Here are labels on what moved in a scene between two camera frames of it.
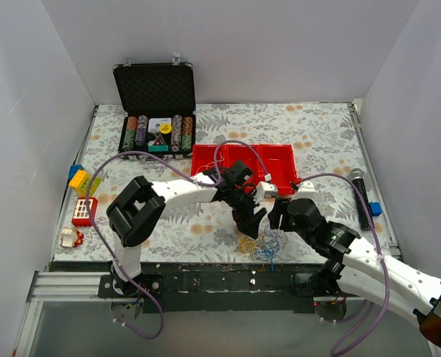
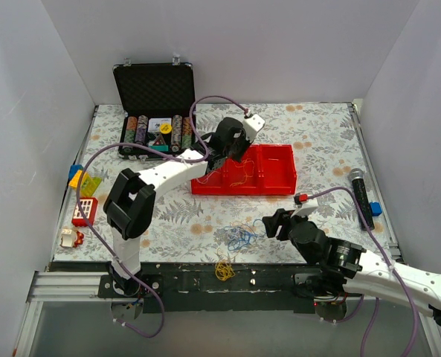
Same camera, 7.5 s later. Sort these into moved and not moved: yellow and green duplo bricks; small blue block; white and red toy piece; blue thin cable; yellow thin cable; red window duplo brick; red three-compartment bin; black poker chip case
Moved: yellow thin cable; blue thin cable
Not moved: yellow and green duplo bricks; small blue block; white and red toy piece; red window duplo brick; red three-compartment bin; black poker chip case
